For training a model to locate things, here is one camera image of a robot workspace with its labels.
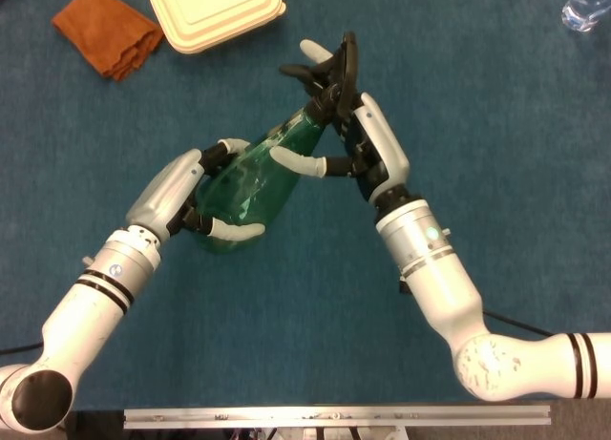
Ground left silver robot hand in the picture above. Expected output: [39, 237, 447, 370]
[124, 137, 266, 243]

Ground blue-green table cloth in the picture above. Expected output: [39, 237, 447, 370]
[0, 0, 611, 413]

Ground cream lidded food container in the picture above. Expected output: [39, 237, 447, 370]
[144, 0, 288, 56]

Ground folded orange-brown cloth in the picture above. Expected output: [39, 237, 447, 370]
[51, 0, 166, 83]

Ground clear plastic water bottle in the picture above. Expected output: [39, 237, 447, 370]
[560, 0, 611, 34]

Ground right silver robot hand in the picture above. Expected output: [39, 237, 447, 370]
[269, 38, 411, 203]

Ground green plastic spray bottle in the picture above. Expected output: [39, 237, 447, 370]
[194, 31, 359, 257]

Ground aluminium profile rail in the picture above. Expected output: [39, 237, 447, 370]
[122, 405, 553, 430]

